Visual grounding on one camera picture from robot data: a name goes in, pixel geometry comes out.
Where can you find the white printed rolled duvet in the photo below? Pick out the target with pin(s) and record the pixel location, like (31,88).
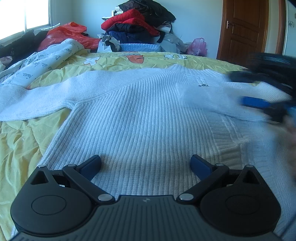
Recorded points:
(24,72)

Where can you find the bright window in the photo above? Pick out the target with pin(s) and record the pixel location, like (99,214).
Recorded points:
(19,16)

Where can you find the light blue knitted blanket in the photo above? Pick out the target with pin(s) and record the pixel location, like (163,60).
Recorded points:
(139,47)

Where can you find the dark navy jacket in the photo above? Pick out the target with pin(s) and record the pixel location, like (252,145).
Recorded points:
(131,33)

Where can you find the yellow cartoon bed sheet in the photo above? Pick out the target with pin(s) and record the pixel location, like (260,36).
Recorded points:
(23,143)

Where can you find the red puffer jacket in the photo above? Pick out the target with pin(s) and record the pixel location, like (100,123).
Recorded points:
(132,17)

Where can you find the black clothes by window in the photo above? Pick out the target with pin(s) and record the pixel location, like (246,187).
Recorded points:
(22,48)

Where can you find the pink mesh bag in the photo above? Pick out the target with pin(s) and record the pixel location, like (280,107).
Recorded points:
(197,48)

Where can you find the brown wooden door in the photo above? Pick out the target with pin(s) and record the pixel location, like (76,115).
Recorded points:
(248,32)

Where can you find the white knitted sweater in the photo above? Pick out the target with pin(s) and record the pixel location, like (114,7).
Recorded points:
(145,124)

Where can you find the red plastic bag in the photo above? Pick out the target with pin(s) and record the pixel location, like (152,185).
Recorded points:
(70,30)

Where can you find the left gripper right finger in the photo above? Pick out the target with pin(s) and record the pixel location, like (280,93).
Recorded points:
(235,202)

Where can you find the white sliding wardrobe door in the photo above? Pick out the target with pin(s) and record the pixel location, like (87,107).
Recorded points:
(290,28)

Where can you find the black jacket on pile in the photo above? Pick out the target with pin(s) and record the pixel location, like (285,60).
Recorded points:
(154,13)

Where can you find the person's right hand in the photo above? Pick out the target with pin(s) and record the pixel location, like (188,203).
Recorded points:
(290,126)

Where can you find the metal door handle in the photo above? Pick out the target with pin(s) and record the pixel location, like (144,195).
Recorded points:
(228,24)

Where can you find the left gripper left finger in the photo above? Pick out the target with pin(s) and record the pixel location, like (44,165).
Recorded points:
(55,202)

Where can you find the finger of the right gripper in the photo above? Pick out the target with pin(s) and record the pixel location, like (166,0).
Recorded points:
(253,102)

